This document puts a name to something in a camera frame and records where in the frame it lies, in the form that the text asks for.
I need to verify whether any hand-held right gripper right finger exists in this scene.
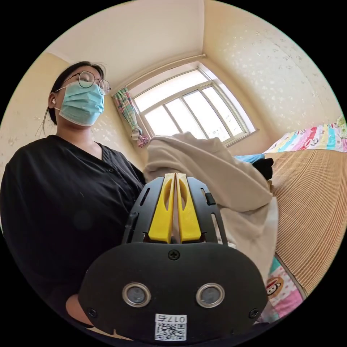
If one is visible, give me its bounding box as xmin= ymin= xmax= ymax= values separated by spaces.
xmin=175 ymin=173 xmax=202 ymax=243

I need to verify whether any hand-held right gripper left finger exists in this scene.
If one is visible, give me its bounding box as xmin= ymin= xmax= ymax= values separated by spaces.
xmin=148 ymin=173 xmax=176 ymax=243

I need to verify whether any white long sleeve shirt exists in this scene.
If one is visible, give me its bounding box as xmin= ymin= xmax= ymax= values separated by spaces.
xmin=143 ymin=132 xmax=280 ymax=285

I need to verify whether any person's right forearm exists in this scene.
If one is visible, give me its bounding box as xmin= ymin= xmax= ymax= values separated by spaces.
xmin=66 ymin=294 xmax=94 ymax=327

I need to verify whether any pile of clothes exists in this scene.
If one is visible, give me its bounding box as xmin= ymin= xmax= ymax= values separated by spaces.
xmin=234 ymin=153 xmax=274 ymax=181

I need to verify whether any person's body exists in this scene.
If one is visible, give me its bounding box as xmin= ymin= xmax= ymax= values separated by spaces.
xmin=0 ymin=61 xmax=152 ymax=330

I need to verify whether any window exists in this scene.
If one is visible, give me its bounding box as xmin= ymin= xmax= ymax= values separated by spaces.
xmin=127 ymin=61 xmax=260 ymax=147

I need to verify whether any plaid curtain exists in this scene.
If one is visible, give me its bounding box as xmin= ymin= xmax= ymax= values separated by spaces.
xmin=113 ymin=86 xmax=150 ymax=148

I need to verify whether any bed with woven mat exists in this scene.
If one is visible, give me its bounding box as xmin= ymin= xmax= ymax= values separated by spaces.
xmin=254 ymin=115 xmax=347 ymax=325

